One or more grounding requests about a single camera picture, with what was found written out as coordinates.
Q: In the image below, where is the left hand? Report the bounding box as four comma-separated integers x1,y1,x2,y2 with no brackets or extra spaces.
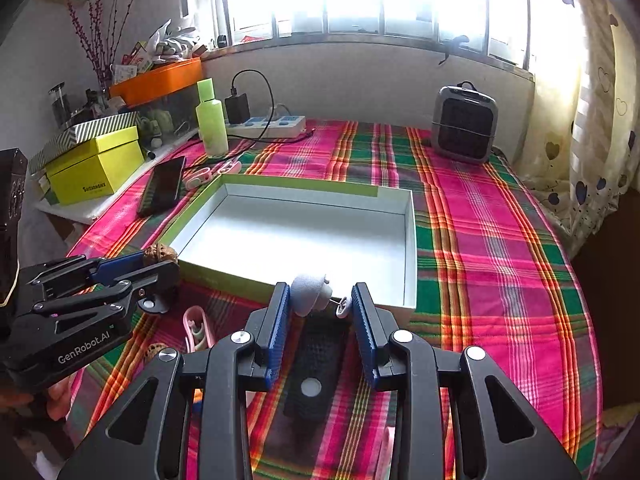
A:
0,374,76,420

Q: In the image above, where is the brown walnut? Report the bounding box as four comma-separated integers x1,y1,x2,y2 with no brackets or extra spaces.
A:
142,243,178,266
143,342,166,365

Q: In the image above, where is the orange tray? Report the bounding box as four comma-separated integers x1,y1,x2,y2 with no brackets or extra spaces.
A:
110,58,203,107

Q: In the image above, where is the pink clip on bed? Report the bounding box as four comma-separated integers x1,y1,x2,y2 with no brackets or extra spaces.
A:
184,168,215,191

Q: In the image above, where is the white egg-shaped keychain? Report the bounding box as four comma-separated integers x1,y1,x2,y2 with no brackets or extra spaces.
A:
290,275,352,320

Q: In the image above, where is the yellow shoe box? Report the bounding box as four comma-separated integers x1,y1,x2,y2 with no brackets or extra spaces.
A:
46,126,144,205

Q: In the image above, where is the green white shallow box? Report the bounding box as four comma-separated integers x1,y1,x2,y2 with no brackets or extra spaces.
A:
160,174,418,326

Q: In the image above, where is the black charger cable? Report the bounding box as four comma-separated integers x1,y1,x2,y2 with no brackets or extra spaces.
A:
184,68,317,172

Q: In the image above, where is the white power strip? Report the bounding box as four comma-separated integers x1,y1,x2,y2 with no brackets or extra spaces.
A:
227,115,306,139

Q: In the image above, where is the heart pattern curtain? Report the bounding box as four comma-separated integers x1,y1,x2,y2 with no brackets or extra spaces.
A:
516,0,639,256

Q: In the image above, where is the black rectangular device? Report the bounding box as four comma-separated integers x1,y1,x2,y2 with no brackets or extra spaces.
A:
284,316,349,424

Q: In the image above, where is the black smartphone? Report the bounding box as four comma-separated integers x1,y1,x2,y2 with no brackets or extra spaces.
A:
137,156,186,218

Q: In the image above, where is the striped gift box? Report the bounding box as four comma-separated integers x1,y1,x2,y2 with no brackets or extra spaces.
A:
28,112,140,174

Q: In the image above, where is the grey small heater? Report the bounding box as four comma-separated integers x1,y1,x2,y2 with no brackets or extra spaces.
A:
431,80,498,164

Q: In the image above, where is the black charger adapter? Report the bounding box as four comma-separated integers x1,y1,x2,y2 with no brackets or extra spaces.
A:
224,93,250,125

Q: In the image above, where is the red branch decoration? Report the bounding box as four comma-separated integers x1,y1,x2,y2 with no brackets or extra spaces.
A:
63,0,136,90

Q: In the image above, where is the green lotion bottle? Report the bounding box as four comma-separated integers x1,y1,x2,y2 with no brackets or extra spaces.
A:
195,78,229,157

